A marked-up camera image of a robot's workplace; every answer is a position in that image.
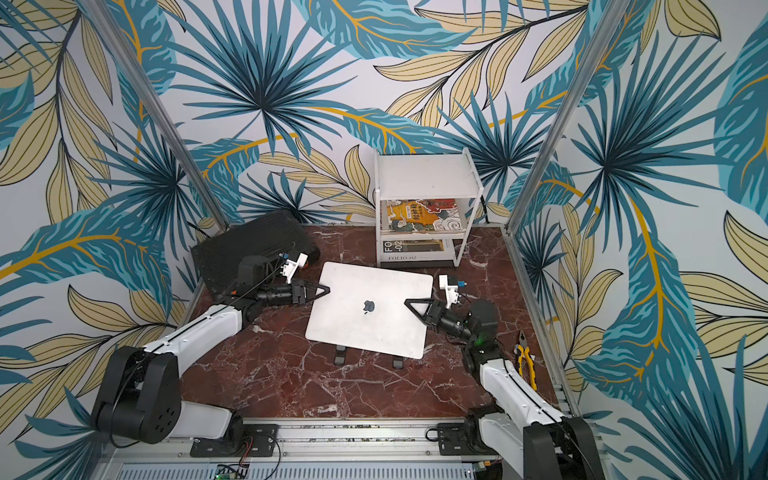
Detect left aluminium frame post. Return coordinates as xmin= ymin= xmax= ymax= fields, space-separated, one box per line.
xmin=81 ymin=0 xmax=230 ymax=231

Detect grey folding laptop stand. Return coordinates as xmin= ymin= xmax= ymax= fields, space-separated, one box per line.
xmin=333 ymin=345 xmax=405 ymax=370

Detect silver laptop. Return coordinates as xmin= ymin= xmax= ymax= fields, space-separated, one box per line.
xmin=305 ymin=262 xmax=433 ymax=359

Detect aluminium frame post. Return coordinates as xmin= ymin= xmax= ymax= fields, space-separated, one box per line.
xmin=81 ymin=0 xmax=230 ymax=231
xmin=506 ymin=1 xmax=629 ymax=236

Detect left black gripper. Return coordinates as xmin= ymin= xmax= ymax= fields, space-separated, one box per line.
xmin=259 ymin=278 xmax=331 ymax=308

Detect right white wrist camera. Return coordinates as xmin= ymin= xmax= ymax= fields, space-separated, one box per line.
xmin=438 ymin=274 xmax=466 ymax=309

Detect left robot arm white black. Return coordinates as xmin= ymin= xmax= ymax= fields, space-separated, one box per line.
xmin=90 ymin=253 xmax=331 ymax=447

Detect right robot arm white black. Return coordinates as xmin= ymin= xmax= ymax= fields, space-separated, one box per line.
xmin=404 ymin=299 xmax=606 ymax=479

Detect folio book on bottom shelf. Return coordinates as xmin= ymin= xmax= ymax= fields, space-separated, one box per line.
xmin=378 ymin=238 xmax=455 ymax=266

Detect black plastic tool case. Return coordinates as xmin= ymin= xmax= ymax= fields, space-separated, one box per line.
xmin=191 ymin=209 xmax=321 ymax=300

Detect colourful magazine on shelf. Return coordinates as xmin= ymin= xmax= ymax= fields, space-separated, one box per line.
xmin=382 ymin=199 xmax=463 ymax=233

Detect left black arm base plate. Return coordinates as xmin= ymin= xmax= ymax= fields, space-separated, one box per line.
xmin=190 ymin=424 xmax=279 ymax=458

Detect yellow handled pliers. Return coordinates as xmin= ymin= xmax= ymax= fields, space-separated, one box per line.
xmin=515 ymin=331 xmax=538 ymax=391

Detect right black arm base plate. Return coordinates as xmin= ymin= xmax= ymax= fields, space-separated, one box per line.
xmin=430 ymin=419 xmax=523 ymax=459

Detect right aluminium frame post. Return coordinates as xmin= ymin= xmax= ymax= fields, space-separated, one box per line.
xmin=506 ymin=1 xmax=629 ymax=236

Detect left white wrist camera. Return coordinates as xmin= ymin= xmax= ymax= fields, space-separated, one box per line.
xmin=280 ymin=252 xmax=308 ymax=284

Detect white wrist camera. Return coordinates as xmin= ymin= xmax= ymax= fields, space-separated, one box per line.
xmin=438 ymin=274 xmax=466 ymax=309
xmin=280 ymin=252 xmax=308 ymax=284

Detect aluminium front rail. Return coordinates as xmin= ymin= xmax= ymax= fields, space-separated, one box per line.
xmin=89 ymin=418 xmax=613 ymax=480

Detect white three-tier shelf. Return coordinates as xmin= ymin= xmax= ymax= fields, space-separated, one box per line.
xmin=373 ymin=148 xmax=484 ymax=269

